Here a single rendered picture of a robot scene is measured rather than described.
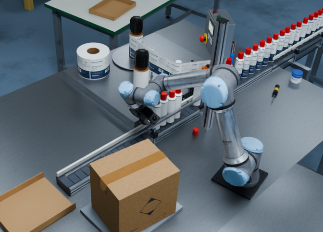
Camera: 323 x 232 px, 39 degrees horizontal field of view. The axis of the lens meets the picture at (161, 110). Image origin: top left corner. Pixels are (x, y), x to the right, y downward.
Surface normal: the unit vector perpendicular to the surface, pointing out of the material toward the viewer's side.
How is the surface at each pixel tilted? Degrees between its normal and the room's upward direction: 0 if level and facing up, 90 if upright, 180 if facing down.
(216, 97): 83
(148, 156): 0
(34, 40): 0
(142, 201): 90
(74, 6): 0
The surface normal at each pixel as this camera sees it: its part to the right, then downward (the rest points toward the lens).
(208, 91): -0.52, 0.40
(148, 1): 0.06, -0.79
